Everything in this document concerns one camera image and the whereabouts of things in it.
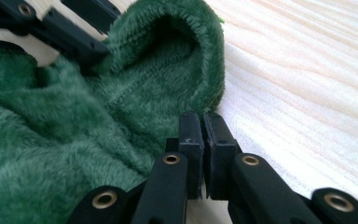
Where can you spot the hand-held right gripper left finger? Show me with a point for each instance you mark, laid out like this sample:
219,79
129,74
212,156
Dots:
192,149

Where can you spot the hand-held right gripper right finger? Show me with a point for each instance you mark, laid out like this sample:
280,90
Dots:
219,155

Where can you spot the green fleece cloth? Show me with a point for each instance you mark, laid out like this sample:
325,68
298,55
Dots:
74,130

